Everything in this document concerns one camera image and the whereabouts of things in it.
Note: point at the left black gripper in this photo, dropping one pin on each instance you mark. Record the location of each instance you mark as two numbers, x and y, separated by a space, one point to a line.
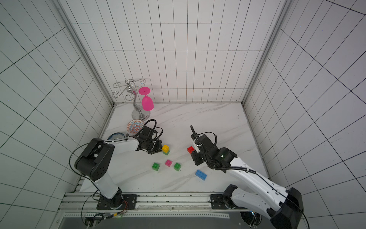
158 149

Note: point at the aluminium rail frame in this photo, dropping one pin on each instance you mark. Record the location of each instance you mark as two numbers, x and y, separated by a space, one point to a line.
185 204

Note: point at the yellow lego cube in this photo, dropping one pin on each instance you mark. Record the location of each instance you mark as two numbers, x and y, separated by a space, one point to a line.
165 148

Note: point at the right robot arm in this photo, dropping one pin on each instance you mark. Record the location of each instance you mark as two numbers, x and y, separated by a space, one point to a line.
283 207

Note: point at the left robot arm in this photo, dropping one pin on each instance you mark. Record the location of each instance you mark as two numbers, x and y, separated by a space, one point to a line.
94 161

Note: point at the blue long lego brick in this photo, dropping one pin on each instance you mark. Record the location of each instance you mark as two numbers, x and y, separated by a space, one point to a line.
201 175

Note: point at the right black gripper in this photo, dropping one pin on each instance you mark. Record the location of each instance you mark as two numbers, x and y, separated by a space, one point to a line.
198 147

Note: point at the red patterned small bowl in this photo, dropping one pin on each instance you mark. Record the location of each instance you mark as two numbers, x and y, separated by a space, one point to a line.
134 126

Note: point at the pink plastic wine glass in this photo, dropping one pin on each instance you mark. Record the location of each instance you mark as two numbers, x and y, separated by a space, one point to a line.
147 102

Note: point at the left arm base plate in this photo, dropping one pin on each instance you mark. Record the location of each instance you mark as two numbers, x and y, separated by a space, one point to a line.
119 203

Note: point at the blue patterned small plate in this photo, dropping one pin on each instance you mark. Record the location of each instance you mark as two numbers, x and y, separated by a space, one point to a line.
118 136

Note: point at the pink lego cube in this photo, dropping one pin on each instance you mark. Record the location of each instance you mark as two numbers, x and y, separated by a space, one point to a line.
168 163

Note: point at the silver glass hanger stand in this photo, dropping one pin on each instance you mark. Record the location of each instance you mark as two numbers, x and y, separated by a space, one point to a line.
130 86

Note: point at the red long lego brick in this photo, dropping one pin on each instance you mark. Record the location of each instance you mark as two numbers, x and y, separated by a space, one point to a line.
191 150

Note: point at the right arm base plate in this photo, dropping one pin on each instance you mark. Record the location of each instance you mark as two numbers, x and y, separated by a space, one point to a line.
221 202

